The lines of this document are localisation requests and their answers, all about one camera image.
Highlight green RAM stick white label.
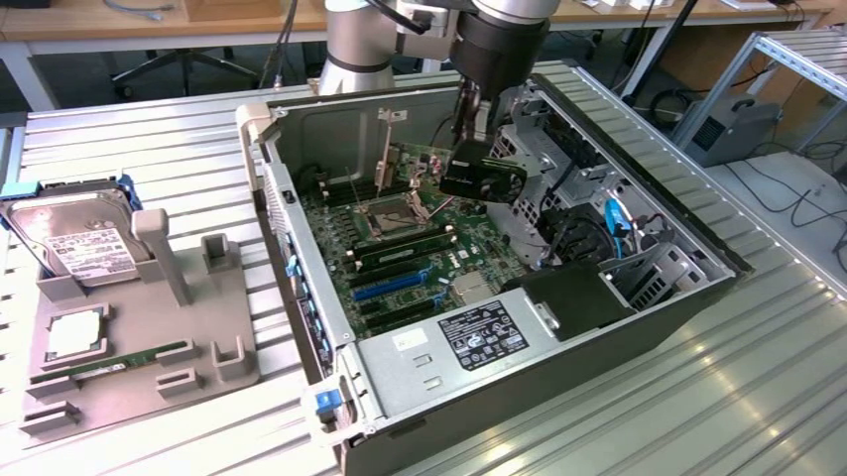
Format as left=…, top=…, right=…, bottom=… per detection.
left=29, top=340, right=191, bottom=386

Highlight grey plastic parts rack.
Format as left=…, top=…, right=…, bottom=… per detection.
left=13, top=207, right=263, bottom=450

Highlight green motherboard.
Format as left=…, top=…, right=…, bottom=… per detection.
left=296, top=166, right=528, bottom=341

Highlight blue SATA wire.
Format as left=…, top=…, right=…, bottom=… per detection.
left=601, top=196, right=629, bottom=259

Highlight blue network cable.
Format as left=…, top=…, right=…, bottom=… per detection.
left=104, top=0, right=177, bottom=21

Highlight graphics card with black fan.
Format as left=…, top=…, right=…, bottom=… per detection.
left=375, top=107, right=531, bottom=205

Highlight blue case latch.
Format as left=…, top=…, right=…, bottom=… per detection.
left=311, top=390, right=343, bottom=416

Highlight black slanted pole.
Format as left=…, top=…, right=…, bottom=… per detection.
left=617, top=0, right=700, bottom=100

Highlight thin metal locking lever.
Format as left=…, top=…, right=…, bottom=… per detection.
left=344, top=166, right=367, bottom=212

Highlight aluminium slat table frame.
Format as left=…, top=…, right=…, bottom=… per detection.
left=673, top=27, right=847, bottom=155

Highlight black RAM slot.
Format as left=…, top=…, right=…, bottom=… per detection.
left=347, top=225, right=444, bottom=252
left=316, top=168, right=409, bottom=192
left=323, top=180, right=416, bottom=207

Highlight brown wooden box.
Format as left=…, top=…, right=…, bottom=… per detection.
left=183, top=0, right=285, bottom=24

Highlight black coiled cable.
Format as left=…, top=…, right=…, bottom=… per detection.
left=649, top=87, right=693, bottom=125

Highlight black looped wire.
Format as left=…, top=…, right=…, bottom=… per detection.
left=429, top=114, right=464, bottom=148

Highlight grey power supply unit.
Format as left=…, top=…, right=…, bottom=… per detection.
left=355, top=289, right=564, bottom=420

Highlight blue expansion slot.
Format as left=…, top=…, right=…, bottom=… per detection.
left=353, top=281, right=425, bottom=302

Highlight CPU socket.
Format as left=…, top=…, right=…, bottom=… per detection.
left=356, top=195, right=441, bottom=242

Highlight RAM stick with grey label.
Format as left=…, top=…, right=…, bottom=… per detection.
left=356, top=236, right=457, bottom=272

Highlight black expansion slot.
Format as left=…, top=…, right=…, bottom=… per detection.
left=360, top=299, right=435, bottom=321
left=348, top=269, right=424, bottom=290
left=365, top=310, right=439, bottom=334

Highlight silver disk bay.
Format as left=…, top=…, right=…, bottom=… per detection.
left=597, top=241, right=713, bottom=311

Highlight black cable with connector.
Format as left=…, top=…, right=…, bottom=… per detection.
left=724, top=161, right=847, bottom=229

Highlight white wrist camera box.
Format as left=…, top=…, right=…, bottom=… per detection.
left=396, top=7, right=457, bottom=60

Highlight grey equipment box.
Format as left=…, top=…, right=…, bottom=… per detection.
left=673, top=96, right=785, bottom=168

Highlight silver CPU chip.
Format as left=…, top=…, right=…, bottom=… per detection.
left=44, top=311, right=108, bottom=361

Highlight silver hard disk drive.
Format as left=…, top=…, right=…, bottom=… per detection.
left=0, top=190, right=157, bottom=289

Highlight black camera cable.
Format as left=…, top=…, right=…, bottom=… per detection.
left=361, top=0, right=428, bottom=37

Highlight black hanging cable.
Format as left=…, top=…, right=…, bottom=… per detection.
left=263, top=0, right=296, bottom=90

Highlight black open PC case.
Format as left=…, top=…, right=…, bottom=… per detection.
left=236, top=72, right=756, bottom=476

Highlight wooden desk white legs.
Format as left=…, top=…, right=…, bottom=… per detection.
left=548, top=0, right=835, bottom=90
left=0, top=0, right=332, bottom=113

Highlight metal socket cover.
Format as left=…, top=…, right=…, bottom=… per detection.
left=408, top=173, right=455, bottom=219

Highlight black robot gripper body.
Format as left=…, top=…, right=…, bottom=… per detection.
left=448, top=12, right=552, bottom=98

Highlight silver drive cage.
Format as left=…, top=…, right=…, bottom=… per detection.
left=485, top=123, right=609, bottom=272

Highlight silver chipset heatsink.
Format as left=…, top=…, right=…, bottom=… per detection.
left=451, top=275, right=497, bottom=304

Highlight blue disk carrier bracket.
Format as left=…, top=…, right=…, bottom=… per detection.
left=0, top=168, right=144, bottom=234

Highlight black office chair base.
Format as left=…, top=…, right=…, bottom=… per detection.
left=549, top=29, right=603, bottom=59
left=108, top=47, right=263, bottom=98

